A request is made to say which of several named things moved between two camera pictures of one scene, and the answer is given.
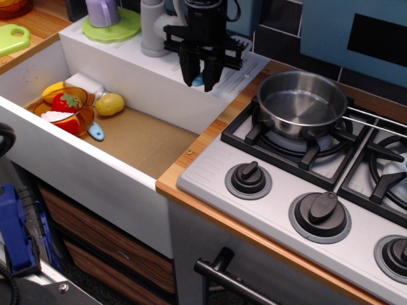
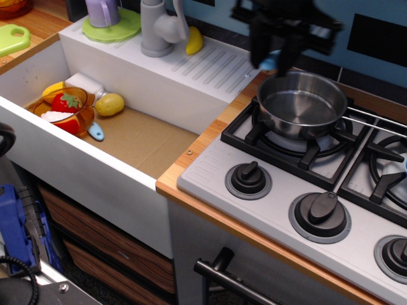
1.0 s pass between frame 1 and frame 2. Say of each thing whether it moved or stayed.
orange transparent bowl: stayed
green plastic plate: stayed
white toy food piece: stayed
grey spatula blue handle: moved
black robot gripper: moved
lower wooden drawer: stayed
